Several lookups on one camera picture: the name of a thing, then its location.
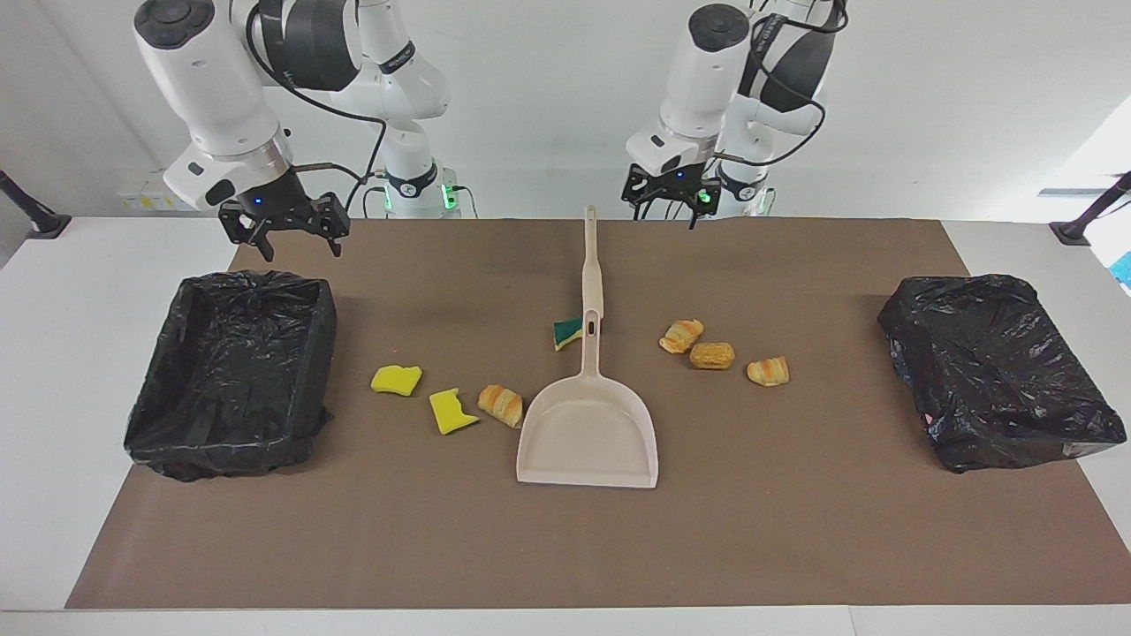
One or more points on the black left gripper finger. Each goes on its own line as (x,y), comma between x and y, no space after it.
(632,194)
(707,201)

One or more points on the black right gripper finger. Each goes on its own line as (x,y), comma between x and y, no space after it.
(334,216)
(237,223)

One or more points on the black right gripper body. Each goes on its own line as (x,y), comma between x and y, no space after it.
(269,203)

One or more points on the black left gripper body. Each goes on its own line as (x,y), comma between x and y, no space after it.
(669,181)

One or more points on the beige brush black bristles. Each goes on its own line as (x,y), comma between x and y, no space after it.
(592,265)

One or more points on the pale pastry piece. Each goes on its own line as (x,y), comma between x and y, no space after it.
(681,336)

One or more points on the round brown bread bun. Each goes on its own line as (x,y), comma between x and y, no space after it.
(711,355)

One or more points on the green and yellow sponge piece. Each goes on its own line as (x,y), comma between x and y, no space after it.
(565,334)

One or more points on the small golden croissant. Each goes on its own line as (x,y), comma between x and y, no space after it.
(768,371)

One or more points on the beige plastic dustpan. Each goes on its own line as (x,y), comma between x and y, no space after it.
(588,433)

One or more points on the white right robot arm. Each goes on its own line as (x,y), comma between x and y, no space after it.
(212,79)

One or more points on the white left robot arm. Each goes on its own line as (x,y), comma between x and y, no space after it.
(702,79)

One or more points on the open bin with black bag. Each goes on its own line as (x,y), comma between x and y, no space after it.
(230,380)

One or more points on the bin wrapped in black bag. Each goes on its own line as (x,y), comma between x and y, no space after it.
(998,371)

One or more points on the notched yellow sponge piece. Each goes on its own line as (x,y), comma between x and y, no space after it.
(452,413)

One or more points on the large striped croissant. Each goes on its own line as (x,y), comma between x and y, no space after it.
(500,405)

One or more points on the brown table mat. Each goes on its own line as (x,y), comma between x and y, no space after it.
(565,548)

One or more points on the blue object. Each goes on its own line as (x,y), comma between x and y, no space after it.
(1125,269)

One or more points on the white wall box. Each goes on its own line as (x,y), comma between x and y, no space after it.
(141,196)

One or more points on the black camera stand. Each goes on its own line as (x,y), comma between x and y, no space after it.
(1078,230)
(40,221)

